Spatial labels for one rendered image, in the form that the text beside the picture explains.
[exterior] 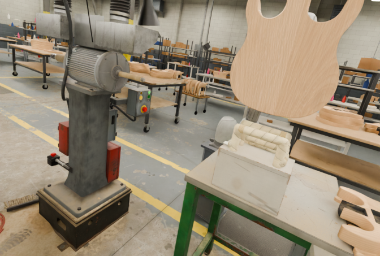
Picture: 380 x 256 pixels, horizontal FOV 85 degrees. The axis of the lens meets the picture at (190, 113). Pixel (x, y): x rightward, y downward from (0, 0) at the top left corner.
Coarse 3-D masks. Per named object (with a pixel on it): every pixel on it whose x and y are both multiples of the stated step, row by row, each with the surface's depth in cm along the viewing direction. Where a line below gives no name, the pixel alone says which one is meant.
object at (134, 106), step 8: (136, 88) 162; (144, 88) 167; (128, 96) 157; (136, 96) 153; (144, 96) 160; (128, 104) 159; (136, 104) 155; (144, 104) 162; (128, 112) 160; (136, 112) 157; (144, 112) 165
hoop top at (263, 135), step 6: (240, 126) 79; (246, 126) 79; (240, 132) 80; (246, 132) 78; (252, 132) 77; (258, 132) 76; (264, 132) 75; (258, 138) 77; (264, 138) 75; (270, 138) 74; (276, 138) 73; (282, 138) 72; (276, 144) 73
